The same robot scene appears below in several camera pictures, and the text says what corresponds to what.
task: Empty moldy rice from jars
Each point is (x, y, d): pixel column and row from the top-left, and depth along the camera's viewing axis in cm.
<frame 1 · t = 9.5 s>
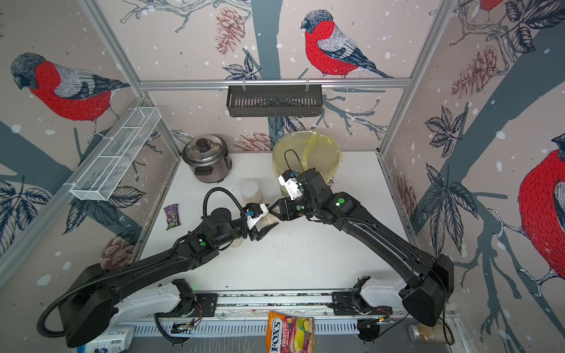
left hand: (273, 210, 73), fingers open
right hand: (275, 205, 71), fingers open
silver rice cooker: (207, 156, 100), point 17 cm above the table
purple M&M's candy packet: (173, 217, 97), point 2 cm above the table
mesh bin with yellow bag: (301, 155, 99), point 17 cm above the table
clear jar with sealed top: (249, 188, 94), point 12 cm above the table

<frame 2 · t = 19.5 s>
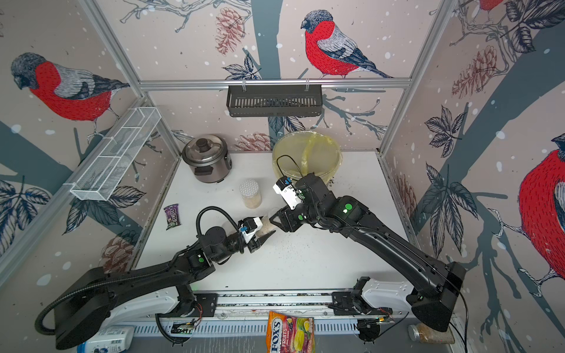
left hand: (271, 220, 72), fingers open
right hand: (277, 212, 67), fingers open
the named things where they were.

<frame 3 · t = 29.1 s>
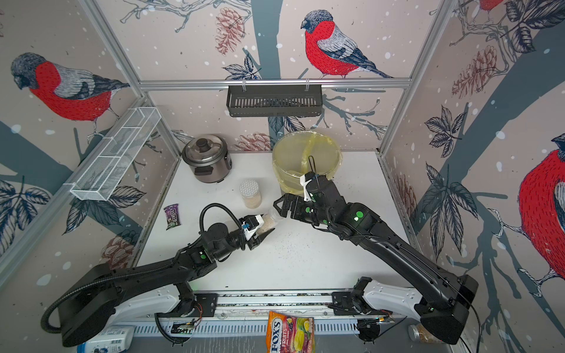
left hand: (270, 218, 74), fingers open
right hand: (282, 204, 67), fingers open
the named things where they were.

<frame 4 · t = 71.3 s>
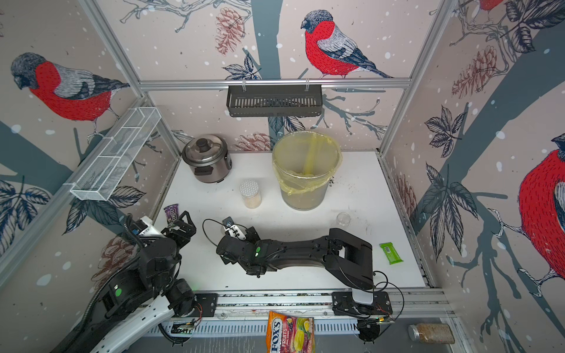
left hand: (184, 216, 69), fingers open
right hand: (233, 238, 80), fingers open
green snack packet: (394, 251, 86), point 2 cm above the table
the other named things where they were.

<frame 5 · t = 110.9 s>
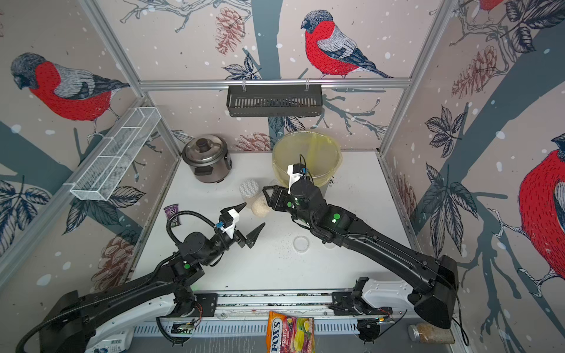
left hand: (255, 211, 69), fingers open
right hand: (267, 188, 68), fingers open
small clear jar with rice: (260, 207, 70), point 28 cm above the table
clear plastic jar lid: (301, 243, 90), on the table
